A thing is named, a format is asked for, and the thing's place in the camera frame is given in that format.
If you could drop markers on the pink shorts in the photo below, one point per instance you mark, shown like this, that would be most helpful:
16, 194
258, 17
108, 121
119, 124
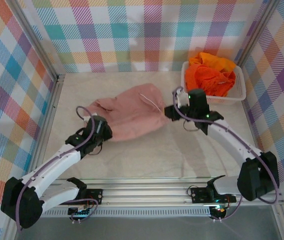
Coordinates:
136, 110

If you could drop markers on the red-orange shorts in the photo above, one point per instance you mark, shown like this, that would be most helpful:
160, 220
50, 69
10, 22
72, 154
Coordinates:
206, 77

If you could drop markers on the light orange shorts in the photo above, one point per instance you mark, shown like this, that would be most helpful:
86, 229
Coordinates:
214, 60

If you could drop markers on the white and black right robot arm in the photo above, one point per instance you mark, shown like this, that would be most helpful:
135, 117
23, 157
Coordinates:
231, 140

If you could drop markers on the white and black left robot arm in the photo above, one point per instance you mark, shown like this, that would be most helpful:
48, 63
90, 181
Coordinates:
57, 165

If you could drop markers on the white plastic basket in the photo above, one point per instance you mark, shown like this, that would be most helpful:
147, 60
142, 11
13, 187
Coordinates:
239, 85

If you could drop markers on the small electronics board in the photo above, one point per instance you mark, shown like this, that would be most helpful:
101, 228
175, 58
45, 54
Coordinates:
78, 212
219, 210

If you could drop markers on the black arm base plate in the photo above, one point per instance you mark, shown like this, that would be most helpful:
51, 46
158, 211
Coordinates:
199, 195
95, 196

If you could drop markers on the long aluminium base rail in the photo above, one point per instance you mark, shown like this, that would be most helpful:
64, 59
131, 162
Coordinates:
144, 192

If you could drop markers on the aluminium frame post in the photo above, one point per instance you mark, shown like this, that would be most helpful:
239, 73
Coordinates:
37, 42
256, 30

